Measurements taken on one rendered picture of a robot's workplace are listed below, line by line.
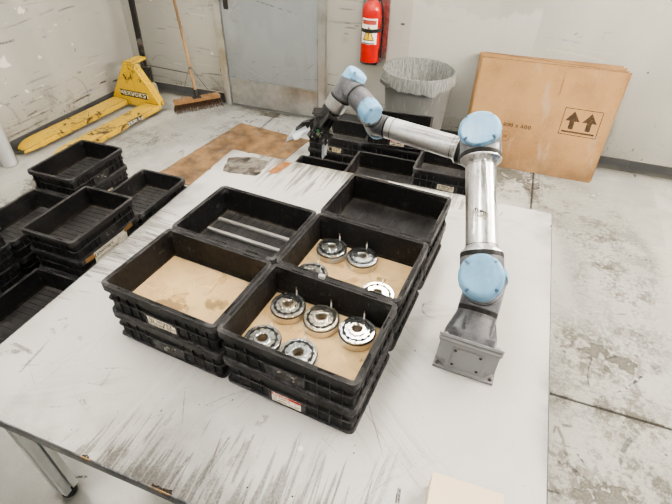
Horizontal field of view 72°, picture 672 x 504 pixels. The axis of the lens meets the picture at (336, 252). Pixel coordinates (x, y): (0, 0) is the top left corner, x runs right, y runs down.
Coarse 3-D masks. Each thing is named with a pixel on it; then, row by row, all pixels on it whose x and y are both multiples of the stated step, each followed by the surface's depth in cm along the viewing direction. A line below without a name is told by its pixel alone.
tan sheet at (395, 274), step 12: (312, 252) 160; (300, 264) 155; (324, 264) 155; (336, 264) 155; (384, 264) 156; (396, 264) 156; (336, 276) 151; (348, 276) 151; (360, 276) 151; (372, 276) 151; (384, 276) 151; (396, 276) 151; (396, 288) 147
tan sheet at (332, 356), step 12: (264, 312) 138; (252, 324) 134; (264, 324) 134; (276, 324) 134; (300, 324) 135; (288, 336) 131; (300, 336) 131; (336, 336) 131; (324, 348) 128; (336, 348) 128; (324, 360) 125; (336, 360) 125; (348, 360) 125; (360, 360) 125; (336, 372) 122; (348, 372) 122
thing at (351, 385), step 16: (304, 272) 137; (256, 288) 132; (352, 288) 132; (240, 304) 127; (224, 320) 122; (224, 336) 119; (240, 336) 118; (384, 336) 121; (256, 352) 117; (272, 352) 114; (368, 352) 115; (304, 368) 112; (320, 368) 111; (368, 368) 113; (336, 384) 110; (352, 384) 107
